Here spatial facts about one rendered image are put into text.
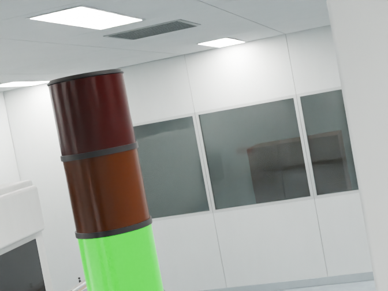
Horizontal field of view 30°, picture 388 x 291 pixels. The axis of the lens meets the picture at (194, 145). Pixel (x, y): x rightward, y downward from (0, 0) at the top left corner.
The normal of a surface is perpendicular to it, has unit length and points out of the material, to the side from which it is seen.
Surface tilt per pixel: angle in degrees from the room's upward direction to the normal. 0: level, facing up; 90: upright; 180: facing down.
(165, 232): 90
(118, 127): 90
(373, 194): 90
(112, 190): 90
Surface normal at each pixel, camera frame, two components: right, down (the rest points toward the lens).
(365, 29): -0.26, 0.10
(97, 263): -0.47, 0.13
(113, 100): 0.68, -0.08
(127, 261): 0.28, 0.00
